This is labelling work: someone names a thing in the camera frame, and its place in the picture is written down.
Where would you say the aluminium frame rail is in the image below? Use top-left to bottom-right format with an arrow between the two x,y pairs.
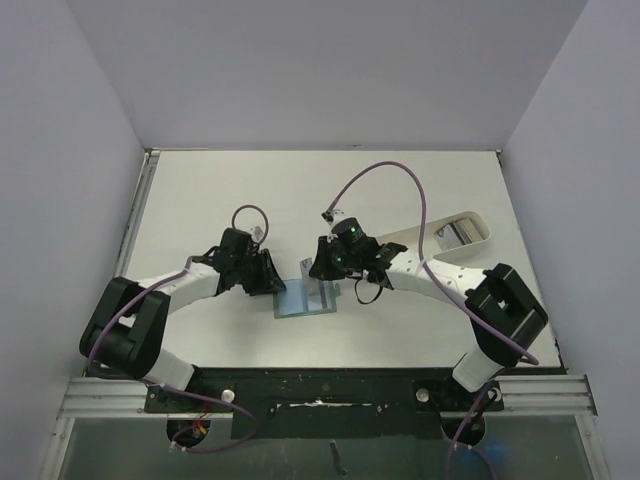
44,150 -> 596,479

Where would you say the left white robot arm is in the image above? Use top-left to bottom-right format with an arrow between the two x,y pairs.
79,228 -> 286,411

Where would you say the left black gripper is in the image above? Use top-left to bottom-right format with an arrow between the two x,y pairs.
234,249 -> 284,296

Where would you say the green leather card holder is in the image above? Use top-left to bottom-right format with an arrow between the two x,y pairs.
273,279 -> 341,319

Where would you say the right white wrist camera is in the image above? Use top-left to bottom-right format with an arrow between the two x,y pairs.
321,208 -> 346,225

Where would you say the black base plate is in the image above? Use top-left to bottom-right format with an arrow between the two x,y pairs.
144,368 -> 504,440

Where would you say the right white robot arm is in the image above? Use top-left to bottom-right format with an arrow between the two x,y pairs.
309,217 -> 548,409

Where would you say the stack of credit cards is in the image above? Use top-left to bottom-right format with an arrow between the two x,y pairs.
434,217 -> 485,251

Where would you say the silver credit card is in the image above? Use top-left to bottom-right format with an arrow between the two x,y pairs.
307,283 -> 335,313
300,257 -> 319,308

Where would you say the white plastic tray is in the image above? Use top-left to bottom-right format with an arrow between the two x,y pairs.
374,210 -> 492,266

